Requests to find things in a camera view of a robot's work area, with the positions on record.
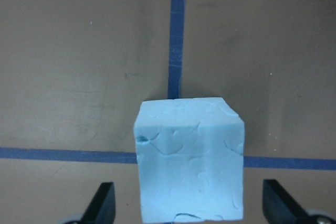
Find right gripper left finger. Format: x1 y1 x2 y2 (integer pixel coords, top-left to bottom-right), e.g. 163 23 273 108
80 182 116 224

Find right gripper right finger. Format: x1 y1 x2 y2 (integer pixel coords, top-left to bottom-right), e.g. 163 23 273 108
262 179 336 224

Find light blue block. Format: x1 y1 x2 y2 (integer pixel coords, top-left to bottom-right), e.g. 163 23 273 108
133 97 245 223

